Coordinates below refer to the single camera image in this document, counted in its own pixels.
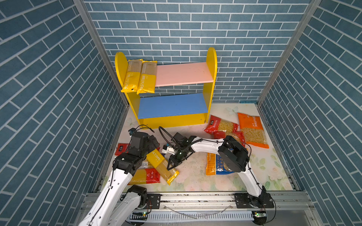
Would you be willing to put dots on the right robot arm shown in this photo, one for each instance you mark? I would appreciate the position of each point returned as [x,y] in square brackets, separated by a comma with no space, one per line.
[233,154]

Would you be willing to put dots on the orange macaroni bag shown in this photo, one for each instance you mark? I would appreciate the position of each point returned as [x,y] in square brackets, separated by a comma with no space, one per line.
[253,130]

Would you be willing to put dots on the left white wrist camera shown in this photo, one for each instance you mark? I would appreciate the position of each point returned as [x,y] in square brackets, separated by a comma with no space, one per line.
[132,131]

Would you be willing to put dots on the red spaghetti bag lower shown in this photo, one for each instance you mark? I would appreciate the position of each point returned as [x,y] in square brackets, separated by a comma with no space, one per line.
[145,176]

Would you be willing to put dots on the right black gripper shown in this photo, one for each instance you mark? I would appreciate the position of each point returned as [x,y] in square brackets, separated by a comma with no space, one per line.
[175,161]

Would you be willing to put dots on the red spaghetti bag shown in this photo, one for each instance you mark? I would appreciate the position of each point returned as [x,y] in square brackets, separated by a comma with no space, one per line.
[121,148]
[145,176]

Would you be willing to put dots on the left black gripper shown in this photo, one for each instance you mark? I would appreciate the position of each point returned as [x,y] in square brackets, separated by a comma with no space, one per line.
[152,146]

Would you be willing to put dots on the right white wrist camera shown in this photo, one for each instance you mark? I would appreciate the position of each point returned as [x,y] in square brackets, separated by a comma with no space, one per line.
[168,149]

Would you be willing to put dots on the red macaroni bag lower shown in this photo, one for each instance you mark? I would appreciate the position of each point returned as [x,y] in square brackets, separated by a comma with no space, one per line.
[238,136]

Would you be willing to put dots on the yellow shelf with coloured boards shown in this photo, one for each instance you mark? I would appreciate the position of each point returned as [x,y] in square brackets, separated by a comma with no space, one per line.
[183,109]

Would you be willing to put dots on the red macaroni bag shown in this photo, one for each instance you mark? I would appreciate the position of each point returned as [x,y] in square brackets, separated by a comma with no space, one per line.
[238,136]
[217,124]

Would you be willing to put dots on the yellow spaghetti bag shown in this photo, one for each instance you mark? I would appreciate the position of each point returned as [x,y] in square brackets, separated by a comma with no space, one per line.
[132,78]
[147,82]
[159,162]

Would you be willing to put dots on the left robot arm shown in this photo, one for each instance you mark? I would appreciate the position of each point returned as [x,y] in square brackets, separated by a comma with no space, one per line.
[118,180]

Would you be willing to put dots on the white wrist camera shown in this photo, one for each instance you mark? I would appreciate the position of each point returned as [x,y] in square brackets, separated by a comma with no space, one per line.
[132,131]
[168,149]

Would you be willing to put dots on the red spaghetti bag upper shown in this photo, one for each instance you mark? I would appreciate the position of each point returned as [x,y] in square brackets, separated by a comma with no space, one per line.
[121,148]

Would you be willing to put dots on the red macaroni bag upper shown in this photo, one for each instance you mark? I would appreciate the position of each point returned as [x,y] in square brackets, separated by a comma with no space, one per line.
[217,124]

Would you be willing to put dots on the blue orange shell pasta bag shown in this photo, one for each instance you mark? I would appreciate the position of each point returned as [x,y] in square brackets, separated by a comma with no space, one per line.
[216,166]

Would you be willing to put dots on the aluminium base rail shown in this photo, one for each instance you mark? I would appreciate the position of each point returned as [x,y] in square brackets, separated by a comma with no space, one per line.
[141,208]

